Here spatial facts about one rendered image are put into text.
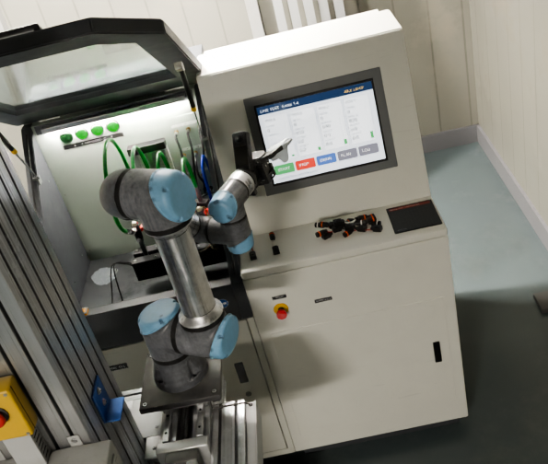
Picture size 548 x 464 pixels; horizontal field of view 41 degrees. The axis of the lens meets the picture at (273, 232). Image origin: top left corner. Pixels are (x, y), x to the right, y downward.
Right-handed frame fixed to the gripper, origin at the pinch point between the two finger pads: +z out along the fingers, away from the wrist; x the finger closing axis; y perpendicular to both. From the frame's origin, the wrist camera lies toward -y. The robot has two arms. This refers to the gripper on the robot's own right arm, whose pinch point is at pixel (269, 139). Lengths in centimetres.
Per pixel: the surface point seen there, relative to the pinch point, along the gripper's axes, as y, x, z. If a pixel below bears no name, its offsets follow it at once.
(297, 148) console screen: 19.6, -11.0, 31.7
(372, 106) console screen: 15, 14, 46
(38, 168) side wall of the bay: -1, -100, 3
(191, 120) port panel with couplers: 5, -53, 38
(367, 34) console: -7, 17, 54
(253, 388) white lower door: 95, -41, -9
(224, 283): 47, -33, -8
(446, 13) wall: 55, -16, 257
